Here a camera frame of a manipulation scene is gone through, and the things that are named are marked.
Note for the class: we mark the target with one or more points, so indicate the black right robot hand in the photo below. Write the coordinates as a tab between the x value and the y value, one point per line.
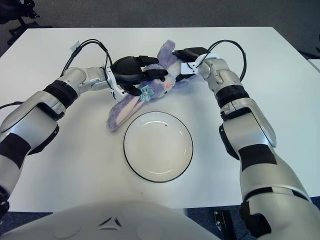
192	55

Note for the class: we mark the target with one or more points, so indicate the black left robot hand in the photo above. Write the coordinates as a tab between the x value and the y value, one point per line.
127	70

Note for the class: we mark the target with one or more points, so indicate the purple plush bunny doll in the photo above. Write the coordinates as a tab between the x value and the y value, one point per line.
155	82

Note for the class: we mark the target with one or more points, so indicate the white plate black rim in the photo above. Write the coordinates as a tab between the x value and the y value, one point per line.
158	147

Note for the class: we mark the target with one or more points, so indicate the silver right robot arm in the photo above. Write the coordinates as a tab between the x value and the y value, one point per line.
240	105

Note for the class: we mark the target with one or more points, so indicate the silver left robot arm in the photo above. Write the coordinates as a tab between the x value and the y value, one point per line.
37	117

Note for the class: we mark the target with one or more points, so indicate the white neighbouring desk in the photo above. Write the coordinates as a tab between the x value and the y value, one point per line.
315	65

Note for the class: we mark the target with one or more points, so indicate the silver robot torso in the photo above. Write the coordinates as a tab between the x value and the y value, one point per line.
112	225

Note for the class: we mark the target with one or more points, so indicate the black table bracket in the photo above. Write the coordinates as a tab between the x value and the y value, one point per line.
222	225

